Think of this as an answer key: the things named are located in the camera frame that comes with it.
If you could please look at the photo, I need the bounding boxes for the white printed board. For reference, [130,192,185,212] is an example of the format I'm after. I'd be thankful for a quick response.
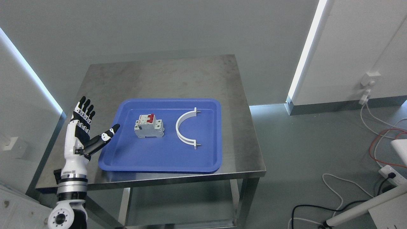
[0,182,51,229]

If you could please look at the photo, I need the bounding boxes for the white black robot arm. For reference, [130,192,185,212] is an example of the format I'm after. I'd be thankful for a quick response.
[47,169,88,229]

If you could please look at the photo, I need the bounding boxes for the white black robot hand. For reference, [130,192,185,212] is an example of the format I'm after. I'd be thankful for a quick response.
[61,96,120,176]

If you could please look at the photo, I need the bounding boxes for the white stand pole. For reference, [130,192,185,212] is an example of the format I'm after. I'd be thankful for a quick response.
[323,184,407,227]

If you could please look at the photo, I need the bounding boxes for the white cable on floor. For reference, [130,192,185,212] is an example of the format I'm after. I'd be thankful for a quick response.
[288,173,374,229]

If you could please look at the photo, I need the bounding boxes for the stainless steel table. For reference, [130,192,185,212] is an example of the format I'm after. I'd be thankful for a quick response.
[77,55,266,229]

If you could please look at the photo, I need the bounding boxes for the white power strip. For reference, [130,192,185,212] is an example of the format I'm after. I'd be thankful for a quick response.
[378,165,407,186]

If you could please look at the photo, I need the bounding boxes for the white red circuit breaker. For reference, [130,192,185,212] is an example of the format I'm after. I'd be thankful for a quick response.
[134,113,165,139]

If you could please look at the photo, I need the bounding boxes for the black cable on floor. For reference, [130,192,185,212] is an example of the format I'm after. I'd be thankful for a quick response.
[291,172,397,229]

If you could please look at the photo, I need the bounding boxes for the blue plastic tray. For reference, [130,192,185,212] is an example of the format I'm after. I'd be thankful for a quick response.
[98,98,222,174]

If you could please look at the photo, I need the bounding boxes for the white wall outlet box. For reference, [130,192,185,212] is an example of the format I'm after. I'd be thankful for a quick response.
[0,136,21,151]

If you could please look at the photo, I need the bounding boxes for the red cable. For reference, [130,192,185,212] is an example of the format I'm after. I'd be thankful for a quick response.
[369,128,407,170]

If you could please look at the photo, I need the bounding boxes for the white wall socket with plug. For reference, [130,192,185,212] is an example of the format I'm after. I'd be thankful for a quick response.
[359,71,381,105]

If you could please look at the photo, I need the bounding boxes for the white semicircular pipe clamp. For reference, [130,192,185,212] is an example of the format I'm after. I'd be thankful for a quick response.
[175,107,201,150]

